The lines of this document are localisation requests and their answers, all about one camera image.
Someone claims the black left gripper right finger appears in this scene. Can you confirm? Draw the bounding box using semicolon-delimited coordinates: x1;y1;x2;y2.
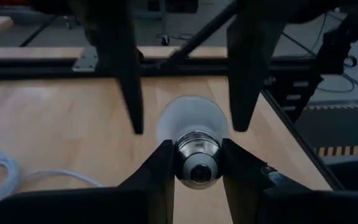
221;138;358;224

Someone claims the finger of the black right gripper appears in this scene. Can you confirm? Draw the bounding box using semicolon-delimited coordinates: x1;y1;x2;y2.
226;12;288;133
82;12;145;136

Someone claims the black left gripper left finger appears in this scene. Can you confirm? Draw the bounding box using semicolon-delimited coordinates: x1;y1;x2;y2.
0;139;176;224

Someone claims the white lightbulb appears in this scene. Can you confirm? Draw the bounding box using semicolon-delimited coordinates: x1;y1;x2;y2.
155;94;230;190

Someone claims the black caster wheel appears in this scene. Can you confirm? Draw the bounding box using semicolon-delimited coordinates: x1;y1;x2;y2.
159;33;172;47

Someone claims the silver corner bracket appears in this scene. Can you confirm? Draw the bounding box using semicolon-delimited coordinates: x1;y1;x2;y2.
71;46;99;73

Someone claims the white power cord with switch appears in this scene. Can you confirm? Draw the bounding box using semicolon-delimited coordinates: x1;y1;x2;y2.
0;145;104;216

